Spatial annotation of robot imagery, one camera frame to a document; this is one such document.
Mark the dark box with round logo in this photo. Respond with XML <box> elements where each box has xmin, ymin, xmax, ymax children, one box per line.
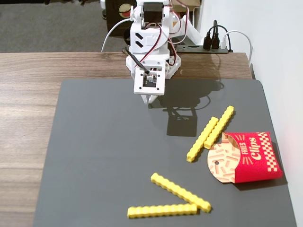
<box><xmin>105</xmin><ymin>0</ymin><xmax>138</xmax><ymax>37</ymax></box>

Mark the dark mat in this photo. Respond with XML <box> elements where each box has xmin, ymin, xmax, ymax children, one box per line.
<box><xmin>32</xmin><ymin>79</ymin><xmax>298</xmax><ymax>227</ymax></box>

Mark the red black servo wire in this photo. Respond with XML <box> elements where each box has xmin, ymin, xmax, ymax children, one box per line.
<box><xmin>168</xmin><ymin>0</ymin><xmax>190</xmax><ymax>45</ymax></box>
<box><xmin>141</xmin><ymin>22</ymin><xmax>167</xmax><ymax>66</ymax></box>

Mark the brown cardboard box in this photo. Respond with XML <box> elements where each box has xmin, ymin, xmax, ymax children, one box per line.
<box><xmin>171</xmin><ymin>0</ymin><xmax>202</xmax><ymax>8</ymax></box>

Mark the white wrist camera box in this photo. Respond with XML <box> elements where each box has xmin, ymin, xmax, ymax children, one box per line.
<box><xmin>133</xmin><ymin>67</ymin><xmax>166</xmax><ymax>96</ymax></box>

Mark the black camera cable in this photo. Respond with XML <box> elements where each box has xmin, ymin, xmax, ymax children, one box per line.
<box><xmin>121</xmin><ymin>46</ymin><xmax>151</xmax><ymax>74</ymax></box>

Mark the red fries carton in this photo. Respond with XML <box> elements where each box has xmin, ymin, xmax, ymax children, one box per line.
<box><xmin>207</xmin><ymin>131</ymin><xmax>284</xmax><ymax>185</ymax></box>

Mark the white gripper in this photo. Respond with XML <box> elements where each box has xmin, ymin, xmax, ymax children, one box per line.
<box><xmin>125</xmin><ymin>50</ymin><xmax>170</xmax><ymax>105</ymax></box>

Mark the black usb hub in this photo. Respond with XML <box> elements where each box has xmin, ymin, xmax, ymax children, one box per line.
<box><xmin>176</xmin><ymin>44</ymin><xmax>229</xmax><ymax>55</ymax></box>

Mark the white usb plug cable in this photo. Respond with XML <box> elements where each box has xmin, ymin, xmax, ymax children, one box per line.
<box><xmin>221</xmin><ymin>30</ymin><xmax>254</xmax><ymax>66</ymax></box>

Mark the yellow crinkle fry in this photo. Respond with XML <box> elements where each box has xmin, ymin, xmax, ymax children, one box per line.
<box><xmin>127</xmin><ymin>203</ymin><xmax>198</xmax><ymax>219</ymax></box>
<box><xmin>204</xmin><ymin>105</ymin><xmax>235</xmax><ymax>150</ymax></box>
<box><xmin>151</xmin><ymin>173</ymin><xmax>212</xmax><ymax>213</ymax></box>
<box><xmin>186</xmin><ymin>116</ymin><xmax>219</xmax><ymax>164</ymax></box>

